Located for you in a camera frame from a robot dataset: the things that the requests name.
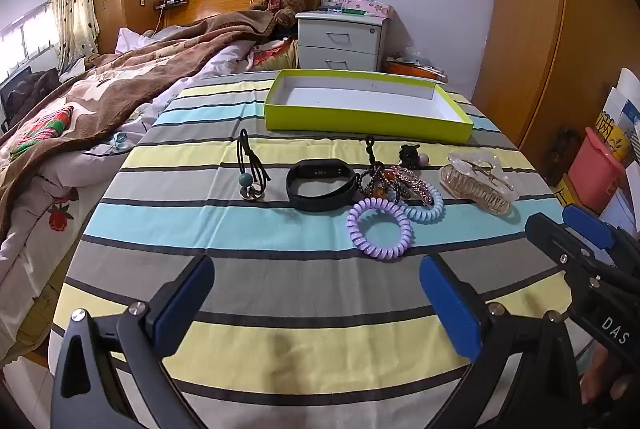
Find dotted curtain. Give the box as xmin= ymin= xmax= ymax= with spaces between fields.
xmin=48 ymin=0 xmax=101 ymax=74

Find blue spiral hair tie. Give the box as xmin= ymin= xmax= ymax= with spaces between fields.
xmin=400 ymin=184 xmax=445 ymax=224

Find black fitness band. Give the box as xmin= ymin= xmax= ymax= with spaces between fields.
xmin=286 ymin=158 xmax=362 ymax=212

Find red and yellow cushion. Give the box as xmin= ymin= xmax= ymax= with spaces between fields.
xmin=250 ymin=40 xmax=299 ymax=72

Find white nightstand with drawers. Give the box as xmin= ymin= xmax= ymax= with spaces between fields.
xmin=295 ymin=10 xmax=392 ymax=72

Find clear plastic bags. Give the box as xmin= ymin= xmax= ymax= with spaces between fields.
xmin=392 ymin=46 xmax=446 ymax=68

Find small pink bead bracelet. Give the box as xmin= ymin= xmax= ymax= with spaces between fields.
xmin=385 ymin=165 xmax=436 ymax=208

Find pink flowered box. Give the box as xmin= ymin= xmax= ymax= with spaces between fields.
xmin=345 ymin=0 xmax=396 ymax=18

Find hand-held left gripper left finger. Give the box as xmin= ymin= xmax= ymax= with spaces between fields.
xmin=50 ymin=254 xmax=216 ymax=429

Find purple spiral hair tie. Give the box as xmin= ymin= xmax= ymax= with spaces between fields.
xmin=346 ymin=197 xmax=412 ymax=261

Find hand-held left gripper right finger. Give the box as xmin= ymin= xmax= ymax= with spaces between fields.
xmin=420 ymin=254 xmax=586 ymax=429

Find black cord bracelet blue bead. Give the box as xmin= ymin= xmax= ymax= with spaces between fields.
xmin=236 ymin=129 xmax=273 ymax=202

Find white floral quilt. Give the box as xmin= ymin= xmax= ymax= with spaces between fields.
xmin=0 ymin=26 xmax=296 ymax=365

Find pink plastic bucket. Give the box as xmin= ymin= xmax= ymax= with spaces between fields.
xmin=567 ymin=126 xmax=626 ymax=215

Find clear hair claw clip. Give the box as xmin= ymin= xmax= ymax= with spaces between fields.
xmin=440 ymin=151 xmax=521 ymax=216

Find green shallow cardboard box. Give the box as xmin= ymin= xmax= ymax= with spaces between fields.
xmin=263 ymin=69 xmax=474 ymax=144

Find black hair tie pink bead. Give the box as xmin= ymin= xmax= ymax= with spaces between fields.
xmin=399 ymin=144 xmax=431 ymax=170

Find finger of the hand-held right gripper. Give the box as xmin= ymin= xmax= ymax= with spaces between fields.
xmin=561 ymin=204 xmax=640 ymax=255
xmin=525 ymin=211 xmax=617 ymax=296

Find person's right hand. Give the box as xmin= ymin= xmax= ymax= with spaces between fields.
xmin=580 ymin=339 xmax=640 ymax=410

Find orange storage box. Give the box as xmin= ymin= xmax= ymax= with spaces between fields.
xmin=385 ymin=59 xmax=448 ymax=84

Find dark jacket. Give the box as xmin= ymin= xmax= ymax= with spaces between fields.
xmin=0 ymin=66 xmax=62 ymax=130

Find large wooden wardrobe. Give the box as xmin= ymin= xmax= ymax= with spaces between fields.
xmin=472 ymin=0 xmax=640 ymax=160

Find brown blanket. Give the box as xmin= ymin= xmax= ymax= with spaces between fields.
xmin=0 ymin=9 xmax=281 ymax=230

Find wooden bed headboard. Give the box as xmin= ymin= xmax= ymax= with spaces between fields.
xmin=161 ymin=0 xmax=322 ymax=30

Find white paper boxes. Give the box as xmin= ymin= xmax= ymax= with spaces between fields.
xmin=597 ymin=68 xmax=640 ymax=162

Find window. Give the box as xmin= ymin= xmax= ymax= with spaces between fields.
xmin=0 ymin=1 xmax=57 ymax=77

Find dark beaded bracelet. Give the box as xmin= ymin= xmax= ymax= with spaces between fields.
xmin=357 ymin=136 xmax=407 ymax=206

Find striped tablecloth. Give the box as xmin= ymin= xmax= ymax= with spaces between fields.
xmin=47 ymin=70 xmax=588 ymax=429

